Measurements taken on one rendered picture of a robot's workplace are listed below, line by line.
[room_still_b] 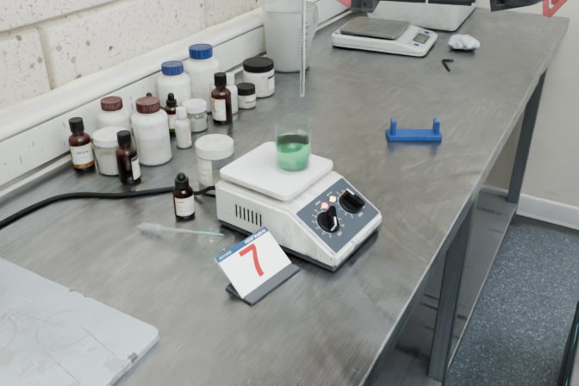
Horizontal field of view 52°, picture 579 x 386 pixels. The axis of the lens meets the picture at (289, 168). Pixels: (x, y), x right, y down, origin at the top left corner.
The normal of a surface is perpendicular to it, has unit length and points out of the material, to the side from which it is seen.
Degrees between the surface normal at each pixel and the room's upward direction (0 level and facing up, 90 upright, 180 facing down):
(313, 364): 0
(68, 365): 0
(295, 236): 90
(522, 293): 0
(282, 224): 90
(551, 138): 90
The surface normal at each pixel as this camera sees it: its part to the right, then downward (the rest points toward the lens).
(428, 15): -0.43, 0.48
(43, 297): 0.00, -0.88
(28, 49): 0.87, 0.23
